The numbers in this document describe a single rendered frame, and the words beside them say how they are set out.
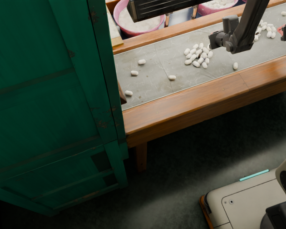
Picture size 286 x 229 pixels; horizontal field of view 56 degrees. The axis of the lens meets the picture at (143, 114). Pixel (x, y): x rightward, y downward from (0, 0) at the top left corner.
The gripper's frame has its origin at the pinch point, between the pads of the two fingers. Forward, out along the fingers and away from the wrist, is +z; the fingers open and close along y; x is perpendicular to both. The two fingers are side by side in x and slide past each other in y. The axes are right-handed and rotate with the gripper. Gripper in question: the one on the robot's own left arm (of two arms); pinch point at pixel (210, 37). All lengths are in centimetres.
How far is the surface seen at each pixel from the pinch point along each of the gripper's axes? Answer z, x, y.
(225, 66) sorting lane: -4.1, 14.5, -3.6
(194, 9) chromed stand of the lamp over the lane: 15.1, -11.3, -1.5
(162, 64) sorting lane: 4.9, 6.6, 23.9
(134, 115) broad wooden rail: -14, 18, 46
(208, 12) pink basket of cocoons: 24.4, -6.9, -13.2
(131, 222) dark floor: 10, 97, 63
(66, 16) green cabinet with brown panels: -65, -28, 59
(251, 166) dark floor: 13, 96, -24
